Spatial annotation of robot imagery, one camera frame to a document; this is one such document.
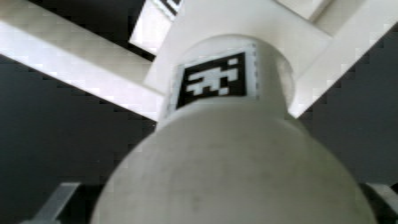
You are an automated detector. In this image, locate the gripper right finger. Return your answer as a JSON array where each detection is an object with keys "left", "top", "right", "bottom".
[{"left": 364, "top": 183, "right": 398, "bottom": 214}]

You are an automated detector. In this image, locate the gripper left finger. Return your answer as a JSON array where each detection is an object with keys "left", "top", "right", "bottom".
[{"left": 19, "top": 182, "right": 80, "bottom": 224}]

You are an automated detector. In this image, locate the white lamp bulb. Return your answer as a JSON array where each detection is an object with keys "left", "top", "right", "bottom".
[{"left": 90, "top": 35, "right": 376, "bottom": 224}]

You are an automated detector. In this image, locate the white lamp base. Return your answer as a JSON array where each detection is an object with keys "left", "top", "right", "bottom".
[{"left": 129, "top": 0, "right": 398, "bottom": 116}]

